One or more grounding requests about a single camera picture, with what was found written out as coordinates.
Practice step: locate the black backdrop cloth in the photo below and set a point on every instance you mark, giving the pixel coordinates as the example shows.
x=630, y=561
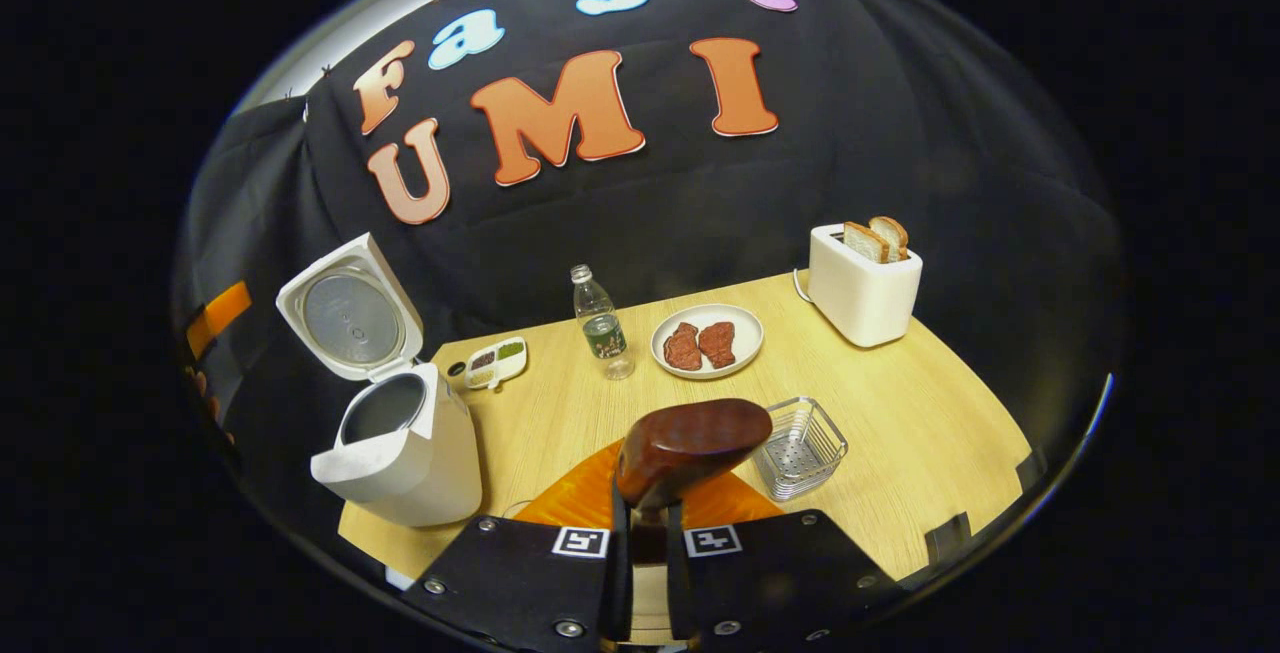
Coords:
x=800, y=193

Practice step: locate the white round plate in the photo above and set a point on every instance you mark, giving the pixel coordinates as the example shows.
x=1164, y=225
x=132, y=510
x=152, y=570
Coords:
x=745, y=333

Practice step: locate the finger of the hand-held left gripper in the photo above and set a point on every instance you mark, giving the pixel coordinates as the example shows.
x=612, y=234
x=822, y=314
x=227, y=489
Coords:
x=218, y=318

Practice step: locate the clear plastic water bottle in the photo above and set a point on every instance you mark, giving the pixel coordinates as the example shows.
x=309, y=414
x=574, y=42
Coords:
x=603, y=333

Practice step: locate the white divided bean tray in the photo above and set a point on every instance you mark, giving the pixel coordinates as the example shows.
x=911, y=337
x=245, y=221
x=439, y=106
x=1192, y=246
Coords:
x=495, y=365

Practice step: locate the toasted bread slice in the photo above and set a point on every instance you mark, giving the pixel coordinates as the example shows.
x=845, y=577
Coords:
x=893, y=233
x=865, y=243

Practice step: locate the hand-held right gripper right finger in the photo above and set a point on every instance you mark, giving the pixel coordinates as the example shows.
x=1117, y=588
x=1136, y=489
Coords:
x=678, y=583

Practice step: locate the white rice cooker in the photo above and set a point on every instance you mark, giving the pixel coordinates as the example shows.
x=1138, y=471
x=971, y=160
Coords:
x=420, y=463

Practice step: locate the brown wooden spoon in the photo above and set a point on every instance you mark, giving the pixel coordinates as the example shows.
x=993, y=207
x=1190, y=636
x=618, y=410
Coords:
x=690, y=443

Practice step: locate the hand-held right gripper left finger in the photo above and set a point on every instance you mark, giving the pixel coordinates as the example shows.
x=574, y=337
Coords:
x=618, y=583

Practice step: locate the white toaster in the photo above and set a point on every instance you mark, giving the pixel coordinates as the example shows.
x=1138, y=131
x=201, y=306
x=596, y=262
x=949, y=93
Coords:
x=860, y=298

